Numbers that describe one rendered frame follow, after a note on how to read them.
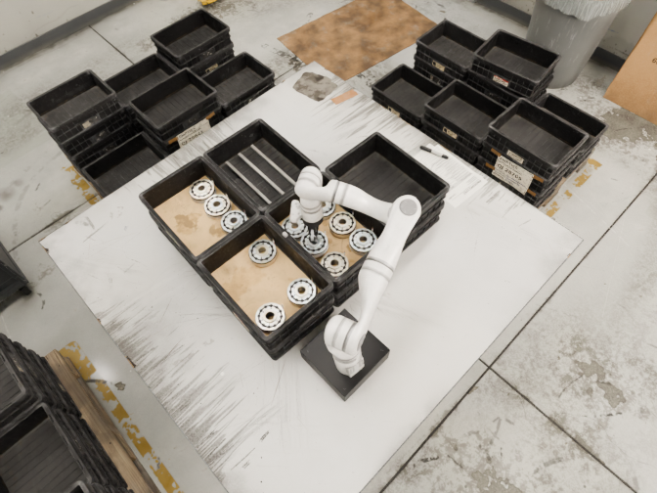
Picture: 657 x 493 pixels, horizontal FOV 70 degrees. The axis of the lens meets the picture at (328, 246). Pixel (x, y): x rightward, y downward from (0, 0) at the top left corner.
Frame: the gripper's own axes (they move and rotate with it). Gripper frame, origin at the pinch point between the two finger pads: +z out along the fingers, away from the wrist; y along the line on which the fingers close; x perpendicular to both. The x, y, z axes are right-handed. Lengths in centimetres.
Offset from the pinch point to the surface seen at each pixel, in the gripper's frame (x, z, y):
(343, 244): -10.7, 4.4, -0.8
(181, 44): 98, 38, 163
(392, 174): -29.7, 4.8, 33.4
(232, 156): 39, 4, 41
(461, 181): -61, 18, 41
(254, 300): 20.0, 4.2, -25.2
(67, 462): 95, 49, -76
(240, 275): 26.7, 4.2, -15.4
